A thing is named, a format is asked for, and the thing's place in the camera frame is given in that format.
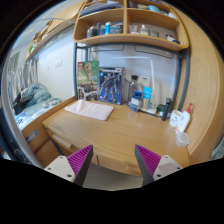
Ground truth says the light pink folded towel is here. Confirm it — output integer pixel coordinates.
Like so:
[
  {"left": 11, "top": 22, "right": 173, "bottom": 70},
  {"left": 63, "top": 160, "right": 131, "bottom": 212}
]
[{"left": 65, "top": 100, "right": 114, "bottom": 121}]

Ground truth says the white and blue package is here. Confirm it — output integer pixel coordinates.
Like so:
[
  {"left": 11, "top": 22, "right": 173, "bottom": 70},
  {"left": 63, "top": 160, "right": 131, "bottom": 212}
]
[{"left": 138, "top": 76, "right": 152, "bottom": 110}]

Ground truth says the teal blanket on bed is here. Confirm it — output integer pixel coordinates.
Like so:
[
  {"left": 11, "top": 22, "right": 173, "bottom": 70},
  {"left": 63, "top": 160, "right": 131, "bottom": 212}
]
[{"left": 21, "top": 83, "right": 51, "bottom": 107}]

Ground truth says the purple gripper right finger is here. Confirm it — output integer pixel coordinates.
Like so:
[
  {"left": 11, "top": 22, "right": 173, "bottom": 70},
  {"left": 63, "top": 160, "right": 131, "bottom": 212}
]
[{"left": 134, "top": 144, "right": 184, "bottom": 187}]

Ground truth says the clear plastic container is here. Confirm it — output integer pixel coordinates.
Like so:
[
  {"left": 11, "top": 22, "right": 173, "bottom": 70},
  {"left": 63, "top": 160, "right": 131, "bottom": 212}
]
[{"left": 176, "top": 132, "right": 190, "bottom": 146}]

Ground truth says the white mug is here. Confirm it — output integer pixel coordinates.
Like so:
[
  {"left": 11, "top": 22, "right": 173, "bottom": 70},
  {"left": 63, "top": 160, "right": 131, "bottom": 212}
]
[{"left": 169, "top": 110, "right": 182, "bottom": 127}]

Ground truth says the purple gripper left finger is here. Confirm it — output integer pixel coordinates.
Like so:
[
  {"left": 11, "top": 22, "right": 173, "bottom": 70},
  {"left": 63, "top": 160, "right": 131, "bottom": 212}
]
[{"left": 44, "top": 144, "right": 94, "bottom": 187}]

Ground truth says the dark bottle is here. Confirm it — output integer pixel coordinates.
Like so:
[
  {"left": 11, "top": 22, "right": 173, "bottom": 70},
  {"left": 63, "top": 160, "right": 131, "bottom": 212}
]
[{"left": 161, "top": 97, "right": 173, "bottom": 121}]

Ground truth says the wooden desk drawer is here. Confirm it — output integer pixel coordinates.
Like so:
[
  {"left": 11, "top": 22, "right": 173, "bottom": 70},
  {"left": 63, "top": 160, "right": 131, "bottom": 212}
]
[{"left": 47, "top": 130, "right": 72, "bottom": 150}]

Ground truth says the blue robot model box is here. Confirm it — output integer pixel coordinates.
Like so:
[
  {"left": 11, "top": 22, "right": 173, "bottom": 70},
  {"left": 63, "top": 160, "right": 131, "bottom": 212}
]
[{"left": 99, "top": 67, "right": 125, "bottom": 105}]

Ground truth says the small blue box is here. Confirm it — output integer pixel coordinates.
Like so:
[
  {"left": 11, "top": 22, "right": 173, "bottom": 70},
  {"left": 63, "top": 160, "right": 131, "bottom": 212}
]
[{"left": 130, "top": 90, "right": 142, "bottom": 112}]

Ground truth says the wooden wall shelf unit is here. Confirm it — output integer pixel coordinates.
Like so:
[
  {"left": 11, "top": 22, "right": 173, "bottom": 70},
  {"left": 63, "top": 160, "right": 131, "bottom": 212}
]
[{"left": 73, "top": 0, "right": 189, "bottom": 52}]

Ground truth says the blue can on shelf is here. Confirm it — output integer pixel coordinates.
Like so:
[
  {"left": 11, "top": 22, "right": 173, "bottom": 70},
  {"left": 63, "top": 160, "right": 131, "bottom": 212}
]
[{"left": 104, "top": 22, "right": 111, "bottom": 35}]

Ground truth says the white lotion pump bottle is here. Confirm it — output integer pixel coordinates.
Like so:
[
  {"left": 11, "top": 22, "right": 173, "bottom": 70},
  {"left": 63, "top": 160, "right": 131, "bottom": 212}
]
[{"left": 176, "top": 103, "right": 193, "bottom": 133}]

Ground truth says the green toy box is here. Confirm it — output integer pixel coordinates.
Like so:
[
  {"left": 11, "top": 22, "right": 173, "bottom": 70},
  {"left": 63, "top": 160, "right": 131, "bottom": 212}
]
[{"left": 77, "top": 60, "right": 99, "bottom": 101}]

